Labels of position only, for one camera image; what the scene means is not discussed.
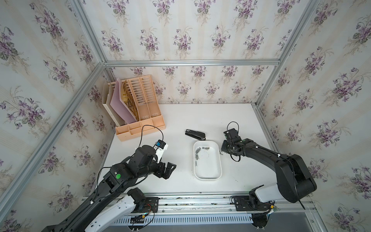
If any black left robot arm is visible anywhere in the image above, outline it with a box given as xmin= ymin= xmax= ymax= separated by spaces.
xmin=43 ymin=145 xmax=176 ymax=232

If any white plastic storage box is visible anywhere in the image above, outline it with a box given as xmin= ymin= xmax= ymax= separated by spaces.
xmin=193 ymin=140 xmax=223 ymax=181

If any beige file folder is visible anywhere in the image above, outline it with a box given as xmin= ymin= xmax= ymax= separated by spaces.
xmin=101 ymin=83 xmax=125 ymax=127

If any purple folder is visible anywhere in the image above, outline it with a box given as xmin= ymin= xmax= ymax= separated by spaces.
xmin=110 ymin=79 xmax=137 ymax=124

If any aluminium front rail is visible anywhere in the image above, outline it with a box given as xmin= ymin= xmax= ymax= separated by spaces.
xmin=107 ymin=194 xmax=319 ymax=231

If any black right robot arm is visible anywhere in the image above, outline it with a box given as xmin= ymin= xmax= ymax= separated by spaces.
xmin=221 ymin=129 xmax=317 ymax=203

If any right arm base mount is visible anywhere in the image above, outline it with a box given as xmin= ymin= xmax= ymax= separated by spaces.
xmin=231 ymin=195 xmax=274 ymax=212

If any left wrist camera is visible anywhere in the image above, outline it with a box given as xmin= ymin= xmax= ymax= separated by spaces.
xmin=154 ymin=140 xmax=168 ymax=163

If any peach plastic desk organizer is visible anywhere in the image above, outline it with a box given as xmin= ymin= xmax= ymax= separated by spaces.
xmin=114 ymin=75 xmax=166 ymax=142

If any black stapler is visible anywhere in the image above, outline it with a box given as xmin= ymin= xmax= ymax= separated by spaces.
xmin=185 ymin=129 xmax=206 ymax=141

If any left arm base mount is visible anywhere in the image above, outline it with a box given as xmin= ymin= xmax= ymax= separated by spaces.
xmin=131 ymin=197 xmax=159 ymax=214

